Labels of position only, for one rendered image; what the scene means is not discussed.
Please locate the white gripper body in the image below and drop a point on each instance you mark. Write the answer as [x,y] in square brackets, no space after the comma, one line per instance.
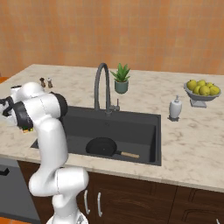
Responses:
[7,120]

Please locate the grey fruit bowl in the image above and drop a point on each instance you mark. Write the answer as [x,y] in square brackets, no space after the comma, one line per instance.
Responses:
[201,98]

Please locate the grey dishwasher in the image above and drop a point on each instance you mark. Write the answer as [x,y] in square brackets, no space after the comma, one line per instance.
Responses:
[14,192]

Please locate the yellow-green fruit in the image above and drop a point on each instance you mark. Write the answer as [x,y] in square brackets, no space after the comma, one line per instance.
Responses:
[204,90]
[191,85]
[215,90]
[197,89]
[201,82]
[209,84]

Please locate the white soap dispenser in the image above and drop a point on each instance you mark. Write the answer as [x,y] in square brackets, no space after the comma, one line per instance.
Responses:
[175,108]

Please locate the black sink basin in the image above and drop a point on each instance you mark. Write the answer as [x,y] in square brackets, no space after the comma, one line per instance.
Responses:
[122,128]

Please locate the dark wooden cupboard door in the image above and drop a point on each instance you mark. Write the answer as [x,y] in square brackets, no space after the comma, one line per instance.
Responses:
[29,172]
[198,205]
[134,198]

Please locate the green and yellow sponge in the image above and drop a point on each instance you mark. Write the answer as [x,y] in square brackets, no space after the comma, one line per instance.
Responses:
[26,130]

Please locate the dark grey curved tap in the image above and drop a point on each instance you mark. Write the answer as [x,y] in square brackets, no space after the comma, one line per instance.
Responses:
[97,84]

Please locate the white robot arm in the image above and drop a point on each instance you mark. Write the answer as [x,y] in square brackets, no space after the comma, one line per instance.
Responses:
[49,140]

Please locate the dark pepper shaker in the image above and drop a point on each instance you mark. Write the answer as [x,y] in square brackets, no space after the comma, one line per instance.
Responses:
[43,82]

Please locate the green plant in teal pot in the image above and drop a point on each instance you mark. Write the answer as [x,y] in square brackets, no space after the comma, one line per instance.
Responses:
[121,83]

